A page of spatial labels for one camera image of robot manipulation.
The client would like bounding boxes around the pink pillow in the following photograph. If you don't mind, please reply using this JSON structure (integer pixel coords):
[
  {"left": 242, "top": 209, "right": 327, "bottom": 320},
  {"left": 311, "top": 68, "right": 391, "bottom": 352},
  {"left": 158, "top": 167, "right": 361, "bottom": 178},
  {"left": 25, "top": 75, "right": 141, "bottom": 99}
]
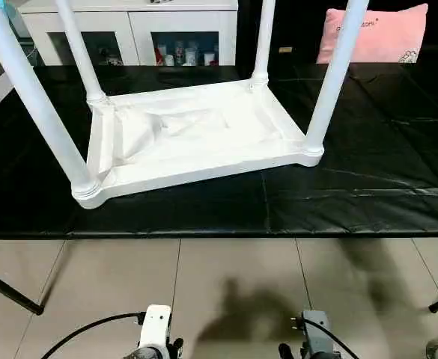
[{"left": 316, "top": 4, "right": 431, "bottom": 65}]

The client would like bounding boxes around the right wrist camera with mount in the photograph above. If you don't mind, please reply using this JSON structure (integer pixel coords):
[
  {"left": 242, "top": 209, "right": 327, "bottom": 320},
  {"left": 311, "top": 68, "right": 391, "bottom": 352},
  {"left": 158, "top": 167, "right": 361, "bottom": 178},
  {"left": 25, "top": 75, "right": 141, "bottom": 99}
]
[{"left": 291, "top": 310, "right": 333, "bottom": 359}]

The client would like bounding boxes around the white cabinet with glass doors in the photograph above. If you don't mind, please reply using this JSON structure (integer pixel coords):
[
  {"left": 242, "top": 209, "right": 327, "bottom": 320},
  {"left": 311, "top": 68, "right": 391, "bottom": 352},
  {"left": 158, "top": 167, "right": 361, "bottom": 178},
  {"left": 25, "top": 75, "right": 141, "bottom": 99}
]
[{"left": 1, "top": 0, "right": 240, "bottom": 68}]

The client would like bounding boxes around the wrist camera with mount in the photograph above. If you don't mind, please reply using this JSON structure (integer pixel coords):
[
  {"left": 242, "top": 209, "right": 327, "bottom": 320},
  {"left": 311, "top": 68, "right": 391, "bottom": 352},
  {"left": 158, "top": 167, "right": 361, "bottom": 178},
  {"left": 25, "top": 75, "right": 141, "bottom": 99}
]
[
  {"left": 138, "top": 304, "right": 173, "bottom": 359},
  {"left": 291, "top": 310, "right": 333, "bottom": 359}
]

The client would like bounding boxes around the black work mat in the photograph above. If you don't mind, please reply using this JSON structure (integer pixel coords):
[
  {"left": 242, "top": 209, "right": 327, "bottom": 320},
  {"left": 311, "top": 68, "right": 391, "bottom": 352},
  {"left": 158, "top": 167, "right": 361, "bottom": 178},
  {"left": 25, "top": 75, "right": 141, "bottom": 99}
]
[{"left": 0, "top": 64, "right": 438, "bottom": 240}]

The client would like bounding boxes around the white plastic table top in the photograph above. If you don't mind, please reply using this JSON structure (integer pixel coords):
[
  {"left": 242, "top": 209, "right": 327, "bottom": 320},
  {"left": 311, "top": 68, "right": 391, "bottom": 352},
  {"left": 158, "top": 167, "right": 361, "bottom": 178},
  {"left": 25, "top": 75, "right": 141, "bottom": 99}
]
[{"left": 73, "top": 79, "right": 326, "bottom": 210}]

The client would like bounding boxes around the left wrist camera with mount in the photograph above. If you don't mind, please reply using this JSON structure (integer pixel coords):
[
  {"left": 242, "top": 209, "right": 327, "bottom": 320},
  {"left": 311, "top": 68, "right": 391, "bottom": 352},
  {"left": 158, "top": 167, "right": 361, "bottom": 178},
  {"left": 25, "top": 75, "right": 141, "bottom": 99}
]
[{"left": 138, "top": 304, "right": 173, "bottom": 359}]

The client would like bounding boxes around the black furniture with yellow label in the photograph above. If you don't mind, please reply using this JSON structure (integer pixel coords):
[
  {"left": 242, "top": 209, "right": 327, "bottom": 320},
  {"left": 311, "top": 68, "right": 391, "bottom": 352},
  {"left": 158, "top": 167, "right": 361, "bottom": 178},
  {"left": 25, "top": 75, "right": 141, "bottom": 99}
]
[{"left": 237, "top": 0, "right": 438, "bottom": 67}]

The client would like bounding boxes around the white plastic table leg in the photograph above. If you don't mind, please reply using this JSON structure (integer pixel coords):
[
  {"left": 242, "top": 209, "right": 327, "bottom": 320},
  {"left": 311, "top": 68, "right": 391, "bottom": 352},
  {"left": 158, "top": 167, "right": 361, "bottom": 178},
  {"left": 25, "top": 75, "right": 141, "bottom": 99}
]
[
  {"left": 0, "top": 0, "right": 101, "bottom": 200},
  {"left": 302, "top": 0, "right": 371, "bottom": 156},
  {"left": 54, "top": 0, "right": 109, "bottom": 107},
  {"left": 250, "top": 0, "right": 276, "bottom": 88}
]

